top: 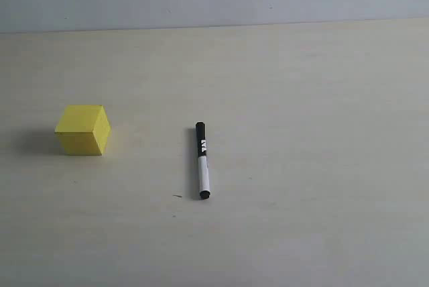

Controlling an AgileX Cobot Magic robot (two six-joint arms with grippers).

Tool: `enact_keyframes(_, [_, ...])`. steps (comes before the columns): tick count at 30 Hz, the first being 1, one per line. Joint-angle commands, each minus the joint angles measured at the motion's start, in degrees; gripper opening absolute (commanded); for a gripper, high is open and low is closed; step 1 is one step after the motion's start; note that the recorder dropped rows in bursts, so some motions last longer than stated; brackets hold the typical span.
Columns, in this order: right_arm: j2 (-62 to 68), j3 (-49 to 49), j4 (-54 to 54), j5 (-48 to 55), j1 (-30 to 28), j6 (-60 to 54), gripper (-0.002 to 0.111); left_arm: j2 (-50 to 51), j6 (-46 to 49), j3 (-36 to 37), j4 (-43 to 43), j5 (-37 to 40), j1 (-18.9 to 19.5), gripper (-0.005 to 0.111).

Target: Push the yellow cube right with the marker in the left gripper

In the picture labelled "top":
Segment black and white marker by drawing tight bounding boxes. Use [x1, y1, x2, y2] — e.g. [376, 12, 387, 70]
[195, 121, 211, 200]

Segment yellow cube block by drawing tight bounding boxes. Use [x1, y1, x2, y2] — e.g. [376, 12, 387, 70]
[55, 105, 111, 156]

